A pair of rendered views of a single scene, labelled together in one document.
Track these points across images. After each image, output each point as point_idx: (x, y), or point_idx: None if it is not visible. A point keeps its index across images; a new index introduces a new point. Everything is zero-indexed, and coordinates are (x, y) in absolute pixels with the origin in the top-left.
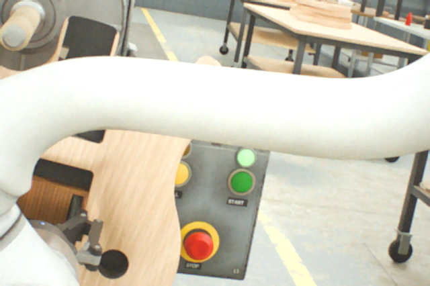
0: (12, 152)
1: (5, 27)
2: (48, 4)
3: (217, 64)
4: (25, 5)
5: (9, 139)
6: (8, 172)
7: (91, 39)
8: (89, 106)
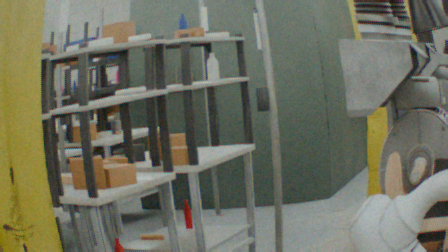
0: (415, 217)
1: (411, 174)
2: (427, 156)
3: None
4: (418, 160)
5: (414, 212)
6: (414, 224)
7: (443, 168)
8: (436, 191)
